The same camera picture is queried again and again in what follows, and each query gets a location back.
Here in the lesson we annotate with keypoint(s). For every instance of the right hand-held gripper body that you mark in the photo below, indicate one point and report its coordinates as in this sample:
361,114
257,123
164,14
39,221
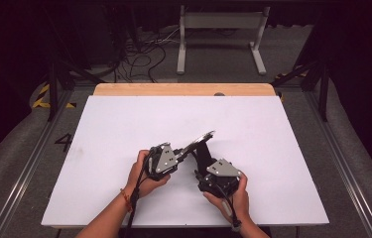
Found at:
223,178

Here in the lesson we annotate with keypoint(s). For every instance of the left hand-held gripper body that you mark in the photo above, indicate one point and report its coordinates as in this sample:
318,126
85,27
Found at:
165,158

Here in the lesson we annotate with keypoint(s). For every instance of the black cloth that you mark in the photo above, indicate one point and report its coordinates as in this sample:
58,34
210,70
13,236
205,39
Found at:
204,155

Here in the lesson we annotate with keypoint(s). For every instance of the person's right hand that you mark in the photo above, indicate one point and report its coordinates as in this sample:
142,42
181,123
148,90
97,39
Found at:
239,201

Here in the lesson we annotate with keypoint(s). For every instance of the person's left hand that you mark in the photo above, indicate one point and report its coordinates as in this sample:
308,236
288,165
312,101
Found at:
140,178

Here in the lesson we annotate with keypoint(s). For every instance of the white board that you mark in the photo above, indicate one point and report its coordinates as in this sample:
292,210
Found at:
239,132

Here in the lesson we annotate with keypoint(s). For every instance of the wooden table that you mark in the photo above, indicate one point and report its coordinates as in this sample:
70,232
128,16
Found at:
173,89

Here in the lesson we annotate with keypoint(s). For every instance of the yellow and black floor tape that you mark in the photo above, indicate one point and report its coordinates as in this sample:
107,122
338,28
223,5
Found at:
282,75
41,99

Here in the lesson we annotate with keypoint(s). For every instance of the black metal stand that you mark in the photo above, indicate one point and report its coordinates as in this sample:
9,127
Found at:
53,95
323,95

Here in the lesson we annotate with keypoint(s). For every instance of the aluminium floor rail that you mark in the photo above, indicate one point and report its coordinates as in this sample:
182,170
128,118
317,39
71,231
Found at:
24,172
342,158

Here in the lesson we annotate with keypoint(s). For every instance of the grey metal table frame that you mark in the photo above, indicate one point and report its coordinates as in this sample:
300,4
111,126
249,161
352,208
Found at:
221,20

